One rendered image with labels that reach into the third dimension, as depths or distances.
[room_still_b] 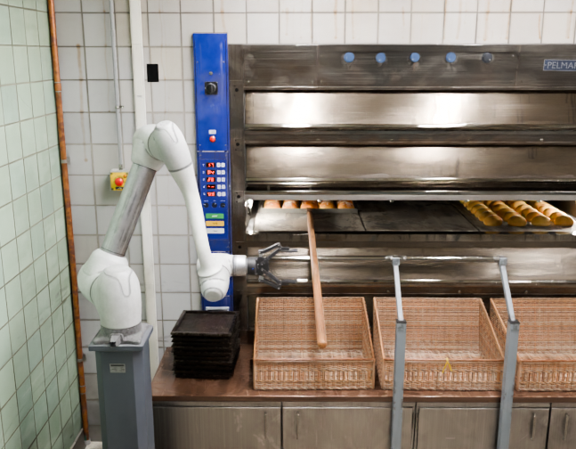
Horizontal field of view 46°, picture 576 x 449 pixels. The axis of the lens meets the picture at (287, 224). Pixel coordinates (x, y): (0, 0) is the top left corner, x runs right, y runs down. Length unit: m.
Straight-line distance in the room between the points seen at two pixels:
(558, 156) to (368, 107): 0.97
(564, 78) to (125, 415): 2.49
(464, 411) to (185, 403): 1.25
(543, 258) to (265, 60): 1.71
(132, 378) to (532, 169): 2.11
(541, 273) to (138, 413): 2.09
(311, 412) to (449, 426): 0.63
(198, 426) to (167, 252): 0.88
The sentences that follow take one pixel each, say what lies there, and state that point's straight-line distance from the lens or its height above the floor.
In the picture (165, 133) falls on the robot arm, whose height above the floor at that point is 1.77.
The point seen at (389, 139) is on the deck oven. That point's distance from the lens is 3.35.
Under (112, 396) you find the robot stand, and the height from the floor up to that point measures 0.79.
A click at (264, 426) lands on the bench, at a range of 3.18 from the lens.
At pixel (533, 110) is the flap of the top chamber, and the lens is 3.50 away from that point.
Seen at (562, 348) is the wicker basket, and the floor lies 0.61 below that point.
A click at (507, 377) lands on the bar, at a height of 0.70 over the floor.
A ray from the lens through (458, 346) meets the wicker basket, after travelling 3.60.
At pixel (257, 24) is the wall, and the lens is 3.30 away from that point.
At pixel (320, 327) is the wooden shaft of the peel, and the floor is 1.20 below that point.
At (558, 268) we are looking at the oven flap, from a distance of 3.71.
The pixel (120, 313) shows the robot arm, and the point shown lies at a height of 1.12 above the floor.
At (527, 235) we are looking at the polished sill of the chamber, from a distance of 3.61.
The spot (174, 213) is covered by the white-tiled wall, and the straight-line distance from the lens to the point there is 3.43.
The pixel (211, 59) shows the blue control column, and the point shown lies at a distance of 3.28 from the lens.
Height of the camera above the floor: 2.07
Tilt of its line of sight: 14 degrees down
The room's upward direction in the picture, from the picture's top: straight up
